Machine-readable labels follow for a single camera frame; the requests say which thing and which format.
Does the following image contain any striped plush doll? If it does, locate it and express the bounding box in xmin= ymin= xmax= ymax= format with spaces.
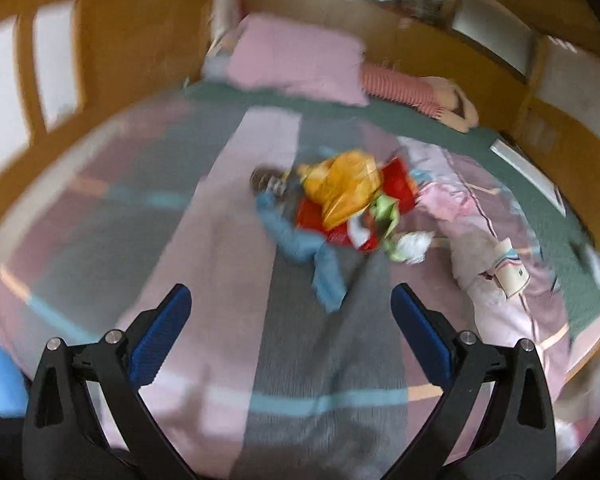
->
xmin=361 ymin=62 xmax=479 ymax=133

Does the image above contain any red snack bag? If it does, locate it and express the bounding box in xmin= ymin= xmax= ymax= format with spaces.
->
xmin=380 ymin=156 xmax=419 ymax=214

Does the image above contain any yellow snack wrapper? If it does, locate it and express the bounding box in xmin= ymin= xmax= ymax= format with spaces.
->
xmin=296 ymin=150 xmax=382 ymax=220

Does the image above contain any blue crumpled cloth wipe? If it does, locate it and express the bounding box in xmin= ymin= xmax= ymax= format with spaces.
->
xmin=254 ymin=192 xmax=347 ymax=313

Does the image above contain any wooden bed frame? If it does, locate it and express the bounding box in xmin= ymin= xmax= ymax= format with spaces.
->
xmin=0 ymin=0 xmax=600 ymax=386

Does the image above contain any light blue small pillow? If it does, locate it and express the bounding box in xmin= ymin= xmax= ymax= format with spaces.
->
xmin=201 ymin=53 xmax=230 ymax=84

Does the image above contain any pink striped quilt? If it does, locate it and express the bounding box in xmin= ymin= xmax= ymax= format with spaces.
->
xmin=0 ymin=92 xmax=570 ymax=479

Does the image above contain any white round device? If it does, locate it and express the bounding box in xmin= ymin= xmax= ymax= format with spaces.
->
xmin=578 ymin=243 xmax=600 ymax=289

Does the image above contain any white flat board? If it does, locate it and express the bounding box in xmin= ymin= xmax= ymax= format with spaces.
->
xmin=490 ymin=140 xmax=567 ymax=217

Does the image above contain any red cigarette box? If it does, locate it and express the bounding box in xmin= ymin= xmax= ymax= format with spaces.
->
xmin=294 ymin=198 xmax=380 ymax=252

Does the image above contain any green crumpled paper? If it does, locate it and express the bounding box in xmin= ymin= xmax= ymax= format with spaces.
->
xmin=368 ymin=193 xmax=401 ymax=262

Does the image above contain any white crumpled tissue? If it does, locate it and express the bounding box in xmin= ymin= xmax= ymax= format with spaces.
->
xmin=390 ymin=231 xmax=434 ymax=264

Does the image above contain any green bed mat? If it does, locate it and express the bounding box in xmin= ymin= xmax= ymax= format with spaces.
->
xmin=184 ymin=81 xmax=600 ymax=338

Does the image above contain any pink pillow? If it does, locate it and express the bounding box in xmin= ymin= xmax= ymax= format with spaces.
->
xmin=226 ymin=13 xmax=368 ymax=107

